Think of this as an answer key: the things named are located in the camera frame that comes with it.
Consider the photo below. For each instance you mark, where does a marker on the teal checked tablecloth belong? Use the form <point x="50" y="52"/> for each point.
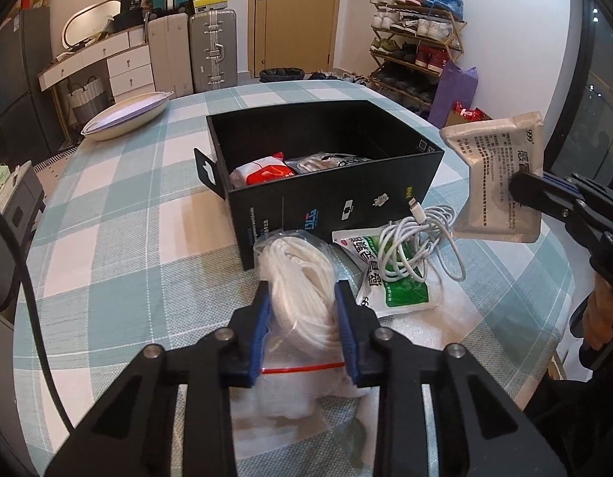
<point x="137" y="238"/>

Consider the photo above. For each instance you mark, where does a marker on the beige suitcase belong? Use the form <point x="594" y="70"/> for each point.
<point x="170" y="54"/>

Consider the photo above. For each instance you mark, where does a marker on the white oval basin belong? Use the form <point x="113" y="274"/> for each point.
<point x="125" y="117"/>

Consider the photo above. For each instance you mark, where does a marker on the pile of floor shoes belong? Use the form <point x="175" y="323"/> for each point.
<point x="339" y="77"/>

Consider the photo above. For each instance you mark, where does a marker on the tissue pack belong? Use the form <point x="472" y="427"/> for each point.
<point x="1" y="176"/>

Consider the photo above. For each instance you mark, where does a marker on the purple bag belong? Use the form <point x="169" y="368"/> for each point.
<point x="458" y="92"/>

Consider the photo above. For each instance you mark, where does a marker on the black bag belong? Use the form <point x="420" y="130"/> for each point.
<point x="129" y="10"/>

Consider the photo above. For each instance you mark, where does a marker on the person's right hand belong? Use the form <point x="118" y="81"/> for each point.
<point x="598" y="314"/>

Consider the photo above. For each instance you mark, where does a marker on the red and white packet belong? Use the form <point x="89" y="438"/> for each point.
<point x="262" y="171"/>

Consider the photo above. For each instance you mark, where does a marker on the green and white medicine packet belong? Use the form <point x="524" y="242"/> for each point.
<point x="401" y="295"/>

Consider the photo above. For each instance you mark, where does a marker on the red packet box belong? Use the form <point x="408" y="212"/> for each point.
<point x="468" y="114"/>

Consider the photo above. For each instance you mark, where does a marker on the shoe rack with shoes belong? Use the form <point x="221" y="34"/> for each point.
<point x="416" y="25"/>

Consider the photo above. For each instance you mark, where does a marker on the silver suitcase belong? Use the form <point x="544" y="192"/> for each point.
<point x="212" y="49"/>

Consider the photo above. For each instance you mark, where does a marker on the wooden door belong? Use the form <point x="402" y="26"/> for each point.
<point x="296" y="15"/>

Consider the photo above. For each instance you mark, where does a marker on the white dresser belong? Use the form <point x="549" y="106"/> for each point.
<point x="125" y="64"/>

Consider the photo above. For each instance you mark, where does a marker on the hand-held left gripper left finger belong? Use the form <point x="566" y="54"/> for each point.
<point x="260" y="318"/>

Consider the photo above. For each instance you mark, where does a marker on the dark grey cabinet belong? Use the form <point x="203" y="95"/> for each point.
<point x="18" y="84"/>

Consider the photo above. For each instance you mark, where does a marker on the beige medicine packet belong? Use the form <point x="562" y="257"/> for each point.
<point x="485" y="174"/>

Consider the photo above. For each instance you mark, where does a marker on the wooden shoe rack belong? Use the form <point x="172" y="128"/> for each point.
<point x="455" y="35"/>

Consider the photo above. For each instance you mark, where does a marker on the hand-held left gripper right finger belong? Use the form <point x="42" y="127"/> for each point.
<point x="345" y="328"/>

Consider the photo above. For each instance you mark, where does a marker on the striped basket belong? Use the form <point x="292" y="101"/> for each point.
<point x="85" y="102"/>

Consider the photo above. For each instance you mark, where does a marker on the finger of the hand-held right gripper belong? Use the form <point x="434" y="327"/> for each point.
<point x="530" y="194"/>
<point x="587" y="190"/>

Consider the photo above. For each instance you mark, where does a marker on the glass door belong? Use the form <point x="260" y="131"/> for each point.
<point x="589" y="84"/>

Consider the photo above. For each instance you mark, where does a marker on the silver foil packet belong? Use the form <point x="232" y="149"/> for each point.
<point x="326" y="161"/>

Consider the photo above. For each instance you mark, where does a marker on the black cardboard box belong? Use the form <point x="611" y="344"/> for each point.
<point x="336" y="194"/>

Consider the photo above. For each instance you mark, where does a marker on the white oval frame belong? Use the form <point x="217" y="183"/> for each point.
<point x="73" y="22"/>

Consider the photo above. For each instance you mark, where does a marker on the grey side cabinet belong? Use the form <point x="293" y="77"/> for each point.
<point x="23" y="198"/>

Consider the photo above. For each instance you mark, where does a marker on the person's dark clothing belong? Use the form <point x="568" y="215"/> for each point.
<point x="585" y="422"/>

